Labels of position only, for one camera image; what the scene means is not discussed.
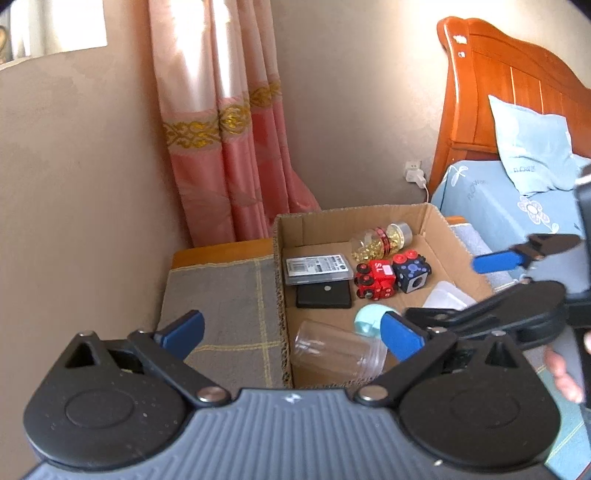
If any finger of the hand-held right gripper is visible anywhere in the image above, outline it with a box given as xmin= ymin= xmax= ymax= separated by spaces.
xmin=472 ymin=233 xmax=583 ymax=283
xmin=405 ymin=280 xmax=570 ymax=348

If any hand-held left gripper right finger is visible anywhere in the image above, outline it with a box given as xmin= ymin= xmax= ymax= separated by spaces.
xmin=353 ymin=310 xmax=532 ymax=409

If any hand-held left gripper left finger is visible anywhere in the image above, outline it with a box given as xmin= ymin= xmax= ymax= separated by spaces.
xmin=62 ymin=310 xmax=232 ymax=408

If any grey elephant toy mint base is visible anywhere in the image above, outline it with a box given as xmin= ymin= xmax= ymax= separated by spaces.
xmin=355 ymin=304 xmax=393 ymax=335

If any translucent white plastic container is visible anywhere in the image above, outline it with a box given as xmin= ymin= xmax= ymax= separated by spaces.
xmin=422 ymin=281 xmax=476 ymax=311

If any black fidget cube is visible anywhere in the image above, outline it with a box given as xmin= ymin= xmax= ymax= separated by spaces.
xmin=392 ymin=250 xmax=432 ymax=294

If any red toy train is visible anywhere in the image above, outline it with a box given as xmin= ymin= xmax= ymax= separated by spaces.
xmin=355 ymin=259 xmax=398 ymax=301

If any clear plastic jar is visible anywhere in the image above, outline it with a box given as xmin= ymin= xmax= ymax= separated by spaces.
xmin=292 ymin=320 xmax=389 ymax=381

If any black rectangular plate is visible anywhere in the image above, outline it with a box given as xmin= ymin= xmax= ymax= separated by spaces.
xmin=295 ymin=281 xmax=352 ymax=310

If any brown cardboard box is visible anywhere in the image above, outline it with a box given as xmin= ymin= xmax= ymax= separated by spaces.
xmin=272 ymin=203 xmax=497 ymax=389

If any person's right hand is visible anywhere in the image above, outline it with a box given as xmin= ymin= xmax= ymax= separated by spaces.
xmin=544 ymin=331 xmax=591 ymax=404

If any light blue flowered bed sheet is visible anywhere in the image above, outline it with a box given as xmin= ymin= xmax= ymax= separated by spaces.
xmin=430 ymin=159 xmax=591 ymax=480

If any light blue pillow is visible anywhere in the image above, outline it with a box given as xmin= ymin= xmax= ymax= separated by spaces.
xmin=488 ymin=95 xmax=591 ymax=195

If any clear jar of yellow capsules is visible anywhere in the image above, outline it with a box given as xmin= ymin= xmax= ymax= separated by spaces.
xmin=350 ymin=222 xmax=413 ymax=260

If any orange wooden headboard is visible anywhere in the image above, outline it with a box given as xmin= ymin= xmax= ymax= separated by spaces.
xmin=429 ymin=16 xmax=591 ymax=204

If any pink patterned curtain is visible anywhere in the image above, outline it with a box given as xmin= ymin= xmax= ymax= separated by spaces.
xmin=148 ymin=0 xmax=321 ymax=247

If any bright window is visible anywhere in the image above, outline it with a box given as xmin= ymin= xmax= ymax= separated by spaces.
xmin=0 ymin=0 xmax=108 ymax=63

